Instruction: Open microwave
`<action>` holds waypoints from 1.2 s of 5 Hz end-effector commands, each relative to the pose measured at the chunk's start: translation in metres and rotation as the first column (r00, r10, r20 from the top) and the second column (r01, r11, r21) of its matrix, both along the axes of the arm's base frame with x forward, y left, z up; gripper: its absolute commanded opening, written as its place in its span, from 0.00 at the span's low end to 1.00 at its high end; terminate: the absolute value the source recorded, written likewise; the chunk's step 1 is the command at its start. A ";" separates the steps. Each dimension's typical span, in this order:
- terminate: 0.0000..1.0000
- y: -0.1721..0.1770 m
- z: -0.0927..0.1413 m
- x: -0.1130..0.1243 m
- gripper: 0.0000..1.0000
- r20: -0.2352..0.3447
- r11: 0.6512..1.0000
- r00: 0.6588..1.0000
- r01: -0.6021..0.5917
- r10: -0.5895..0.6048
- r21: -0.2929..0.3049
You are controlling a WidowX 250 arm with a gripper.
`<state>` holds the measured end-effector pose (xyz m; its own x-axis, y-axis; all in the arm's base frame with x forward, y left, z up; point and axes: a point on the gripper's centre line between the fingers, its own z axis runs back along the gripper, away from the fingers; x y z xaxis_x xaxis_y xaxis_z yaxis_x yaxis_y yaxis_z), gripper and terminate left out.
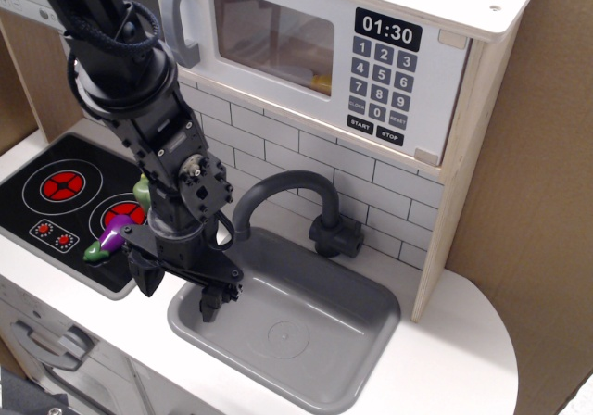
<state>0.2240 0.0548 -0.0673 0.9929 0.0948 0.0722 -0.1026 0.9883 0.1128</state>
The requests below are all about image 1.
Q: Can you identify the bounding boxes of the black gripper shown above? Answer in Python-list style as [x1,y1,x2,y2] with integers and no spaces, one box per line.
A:
[120,212,243,323]

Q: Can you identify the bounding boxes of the white toy microwave door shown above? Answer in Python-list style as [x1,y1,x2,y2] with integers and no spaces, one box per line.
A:
[161,0,471,166]

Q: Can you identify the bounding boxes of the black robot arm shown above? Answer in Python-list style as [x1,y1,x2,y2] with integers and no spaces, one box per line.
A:
[48,0,243,322]

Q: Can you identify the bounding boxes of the wooden toy microwave cabinet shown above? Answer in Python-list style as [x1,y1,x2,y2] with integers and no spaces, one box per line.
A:
[180,0,531,321]

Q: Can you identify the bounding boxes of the purple toy eggplant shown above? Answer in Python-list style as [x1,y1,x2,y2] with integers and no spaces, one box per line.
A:
[83,214,133,263]

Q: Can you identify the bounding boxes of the green toy bell pepper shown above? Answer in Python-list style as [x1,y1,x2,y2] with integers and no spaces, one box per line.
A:
[132,173,151,214]

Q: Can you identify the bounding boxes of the grey toy oven door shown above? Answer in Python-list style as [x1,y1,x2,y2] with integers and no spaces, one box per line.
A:
[1,279,149,414]

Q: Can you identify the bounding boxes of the grey toy sink basin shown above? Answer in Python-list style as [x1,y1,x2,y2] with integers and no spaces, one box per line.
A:
[168,227,401,414]

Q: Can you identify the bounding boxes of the black toy stovetop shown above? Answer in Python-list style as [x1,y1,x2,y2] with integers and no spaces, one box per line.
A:
[1,133,145,300]

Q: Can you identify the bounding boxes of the dark grey toy faucet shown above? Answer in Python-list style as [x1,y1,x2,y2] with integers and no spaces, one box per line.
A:
[233,170,364,258]

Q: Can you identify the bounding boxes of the brown cardboard panel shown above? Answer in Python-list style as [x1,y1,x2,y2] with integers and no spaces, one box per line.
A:
[447,0,592,414]

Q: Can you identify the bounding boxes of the yellow handled toy knife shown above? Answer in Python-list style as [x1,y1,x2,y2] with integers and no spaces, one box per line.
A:
[304,70,332,96]

